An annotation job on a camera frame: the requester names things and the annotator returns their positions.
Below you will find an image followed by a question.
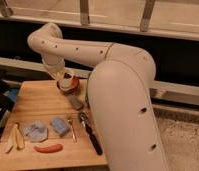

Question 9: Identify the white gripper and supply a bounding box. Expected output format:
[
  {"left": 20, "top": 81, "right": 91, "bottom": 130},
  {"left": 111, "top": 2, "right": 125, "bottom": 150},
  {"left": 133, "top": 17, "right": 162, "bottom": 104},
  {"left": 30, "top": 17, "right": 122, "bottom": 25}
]
[{"left": 43, "top": 59, "right": 74, "bottom": 84}]

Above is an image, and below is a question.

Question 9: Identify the crumpled blue grey cloth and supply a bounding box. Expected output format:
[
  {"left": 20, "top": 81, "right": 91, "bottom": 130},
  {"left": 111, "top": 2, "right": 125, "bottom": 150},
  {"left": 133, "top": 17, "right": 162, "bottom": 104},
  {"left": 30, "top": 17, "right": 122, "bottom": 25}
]
[{"left": 23, "top": 121, "right": 48, "bottom": 142}]

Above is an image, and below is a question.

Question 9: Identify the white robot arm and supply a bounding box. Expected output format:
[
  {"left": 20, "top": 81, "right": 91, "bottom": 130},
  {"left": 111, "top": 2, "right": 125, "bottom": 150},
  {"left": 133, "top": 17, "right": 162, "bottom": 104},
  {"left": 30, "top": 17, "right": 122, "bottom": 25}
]
[{"left": 28, "top": 23, "right": 169, "bottom": 171}]

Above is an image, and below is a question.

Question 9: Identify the blue object at left edge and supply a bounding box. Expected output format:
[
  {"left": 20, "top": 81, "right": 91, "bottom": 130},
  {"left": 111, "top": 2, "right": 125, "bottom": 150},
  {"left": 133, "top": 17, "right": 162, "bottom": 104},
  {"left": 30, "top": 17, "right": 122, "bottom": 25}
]
[{"left": 8, "top": 88, "right": 19, "bottom": 102}]

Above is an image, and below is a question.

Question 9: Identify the grey rectangular block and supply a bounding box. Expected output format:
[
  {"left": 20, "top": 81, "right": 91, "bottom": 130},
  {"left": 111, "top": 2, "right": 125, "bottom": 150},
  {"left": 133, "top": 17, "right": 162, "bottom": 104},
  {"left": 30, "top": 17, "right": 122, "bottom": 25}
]
[{"left": 68, "top": 95, "right": 83, "bottom": 110}]

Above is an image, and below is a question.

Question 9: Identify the red brown bowl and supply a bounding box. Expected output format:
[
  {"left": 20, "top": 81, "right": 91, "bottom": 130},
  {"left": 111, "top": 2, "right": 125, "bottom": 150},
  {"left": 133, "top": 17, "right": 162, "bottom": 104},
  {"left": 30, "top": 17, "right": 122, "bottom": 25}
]
[{"left": 57, "top": 76, "right": 79, "bottom": 94}]

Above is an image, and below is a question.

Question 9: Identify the green plastic tray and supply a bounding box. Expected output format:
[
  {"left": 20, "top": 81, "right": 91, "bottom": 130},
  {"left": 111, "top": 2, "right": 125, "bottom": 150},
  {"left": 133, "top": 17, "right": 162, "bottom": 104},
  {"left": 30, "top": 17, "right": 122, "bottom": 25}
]
[{"left": 85, "top": 72, "right": 91, "bottom": 108}]

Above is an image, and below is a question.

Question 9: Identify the red sausage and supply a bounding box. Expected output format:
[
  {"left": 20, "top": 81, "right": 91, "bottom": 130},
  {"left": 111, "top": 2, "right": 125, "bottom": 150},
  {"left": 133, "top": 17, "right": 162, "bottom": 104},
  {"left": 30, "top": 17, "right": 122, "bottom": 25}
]
[{"left": 34, "top": 144, "right": 63, "bottom": 153}]

